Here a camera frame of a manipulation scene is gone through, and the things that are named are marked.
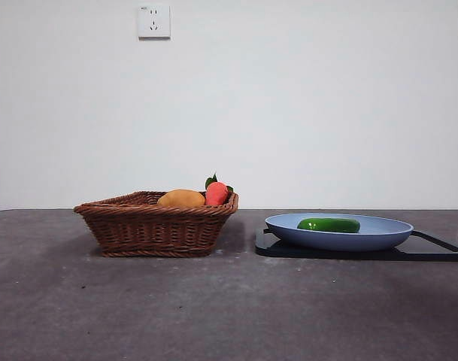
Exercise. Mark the green pepper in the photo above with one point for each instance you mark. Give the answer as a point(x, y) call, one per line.
point(328, 225)

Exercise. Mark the blue round plate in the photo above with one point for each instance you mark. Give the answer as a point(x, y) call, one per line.
point(345, 240)

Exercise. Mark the orange-red carrot with leaves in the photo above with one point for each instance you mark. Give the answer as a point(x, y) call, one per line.
point(216, 193)

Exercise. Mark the yellow-brown potato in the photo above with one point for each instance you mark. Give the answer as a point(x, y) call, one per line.
point(181, 198)

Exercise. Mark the brown wicker basket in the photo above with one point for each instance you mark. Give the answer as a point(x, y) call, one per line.
point(149, 229)

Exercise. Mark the black flat tray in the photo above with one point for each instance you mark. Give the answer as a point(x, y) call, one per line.
point(420, 255)

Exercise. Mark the white wall socket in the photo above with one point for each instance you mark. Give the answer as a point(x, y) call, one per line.
point(154, 22)

